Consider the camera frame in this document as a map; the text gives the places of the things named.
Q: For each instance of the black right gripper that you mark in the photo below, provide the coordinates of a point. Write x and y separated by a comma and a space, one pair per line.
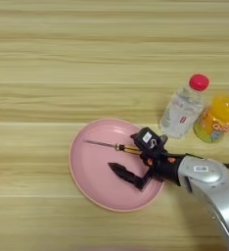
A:
162, 165

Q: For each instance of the pink round plate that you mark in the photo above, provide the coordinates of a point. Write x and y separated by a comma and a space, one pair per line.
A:
93, 176

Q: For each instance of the red capped water bottle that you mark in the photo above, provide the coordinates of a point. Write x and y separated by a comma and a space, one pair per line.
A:
181, 111

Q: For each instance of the black box with white label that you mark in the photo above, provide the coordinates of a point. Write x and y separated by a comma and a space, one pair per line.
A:
147, 139

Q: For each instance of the orange juice bottle white cap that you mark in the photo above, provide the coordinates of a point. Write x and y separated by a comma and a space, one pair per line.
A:
222, 112

